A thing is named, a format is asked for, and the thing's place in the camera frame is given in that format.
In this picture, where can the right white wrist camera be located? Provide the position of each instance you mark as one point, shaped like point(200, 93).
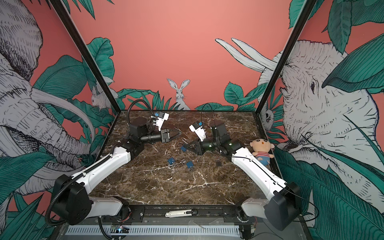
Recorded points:
point(198, 129)

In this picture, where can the white utility knife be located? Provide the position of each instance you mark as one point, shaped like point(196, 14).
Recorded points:
point(181, 213)

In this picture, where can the small green circuit board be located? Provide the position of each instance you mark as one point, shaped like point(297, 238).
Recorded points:
point(120, 230)

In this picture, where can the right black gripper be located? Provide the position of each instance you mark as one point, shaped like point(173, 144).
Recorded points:
point(199, 150)

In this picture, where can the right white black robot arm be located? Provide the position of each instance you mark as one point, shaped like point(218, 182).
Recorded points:
point(282, 203)

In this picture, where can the white perforated strip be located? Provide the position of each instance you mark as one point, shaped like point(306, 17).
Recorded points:
point(93, 230)

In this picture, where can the plush doll striped shirt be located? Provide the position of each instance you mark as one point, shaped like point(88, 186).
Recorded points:
point(261, 150)

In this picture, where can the black padlock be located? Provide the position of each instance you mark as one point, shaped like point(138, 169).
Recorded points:
point(218, 163)

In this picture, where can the left black frame post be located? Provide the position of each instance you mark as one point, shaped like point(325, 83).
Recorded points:
point(65, 18)

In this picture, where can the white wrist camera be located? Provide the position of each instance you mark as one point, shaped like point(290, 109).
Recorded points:
point(198, 129)
point(159, 118)

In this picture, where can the right black frame post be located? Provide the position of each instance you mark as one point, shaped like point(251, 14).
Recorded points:
point(298, 27)

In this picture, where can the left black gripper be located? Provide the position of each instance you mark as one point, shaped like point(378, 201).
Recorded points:
point(165, 134)

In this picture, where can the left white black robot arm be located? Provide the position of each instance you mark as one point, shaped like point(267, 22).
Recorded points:
point(70, 201)

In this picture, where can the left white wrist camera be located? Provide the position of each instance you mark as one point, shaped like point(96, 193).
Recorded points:
point(159, 118)

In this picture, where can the black frame post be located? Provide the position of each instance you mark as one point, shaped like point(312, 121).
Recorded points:
point(298, 27)
point(65, 18)

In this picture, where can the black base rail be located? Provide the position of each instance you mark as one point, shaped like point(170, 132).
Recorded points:
point(229, 213)

